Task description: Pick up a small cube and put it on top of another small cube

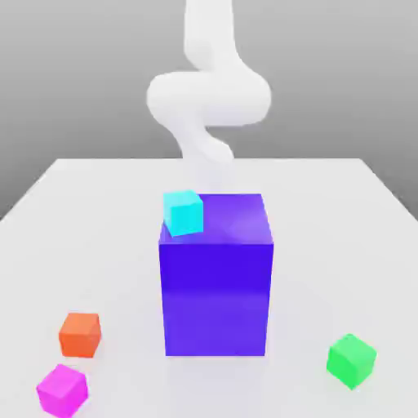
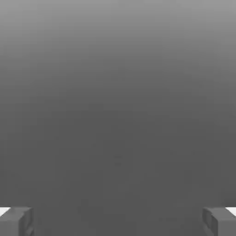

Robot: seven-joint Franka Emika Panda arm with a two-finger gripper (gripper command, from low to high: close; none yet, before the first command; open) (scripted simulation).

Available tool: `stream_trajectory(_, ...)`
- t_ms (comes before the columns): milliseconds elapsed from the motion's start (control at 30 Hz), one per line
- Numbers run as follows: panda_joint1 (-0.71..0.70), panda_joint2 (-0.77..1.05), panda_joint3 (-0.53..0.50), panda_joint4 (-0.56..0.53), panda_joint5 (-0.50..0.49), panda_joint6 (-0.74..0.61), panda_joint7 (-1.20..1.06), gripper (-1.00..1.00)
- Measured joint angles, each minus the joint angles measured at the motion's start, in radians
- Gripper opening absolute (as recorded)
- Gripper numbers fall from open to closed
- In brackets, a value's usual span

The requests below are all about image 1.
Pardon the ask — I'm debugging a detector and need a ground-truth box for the small cyan cube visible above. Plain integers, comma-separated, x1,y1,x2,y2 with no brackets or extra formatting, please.
162,189,205,238

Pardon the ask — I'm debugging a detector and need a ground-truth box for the small orange cube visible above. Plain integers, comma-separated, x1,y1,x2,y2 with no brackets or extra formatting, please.
58,312,103,359

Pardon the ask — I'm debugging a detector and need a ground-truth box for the small green cube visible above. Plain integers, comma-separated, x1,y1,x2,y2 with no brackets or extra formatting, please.
325,332,378,391

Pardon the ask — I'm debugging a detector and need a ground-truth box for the small magenta cube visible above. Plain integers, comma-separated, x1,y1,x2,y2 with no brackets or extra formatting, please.
35,362,90,418

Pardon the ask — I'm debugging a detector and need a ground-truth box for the large purple box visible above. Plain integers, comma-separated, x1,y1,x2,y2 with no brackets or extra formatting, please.
158,193,274,358

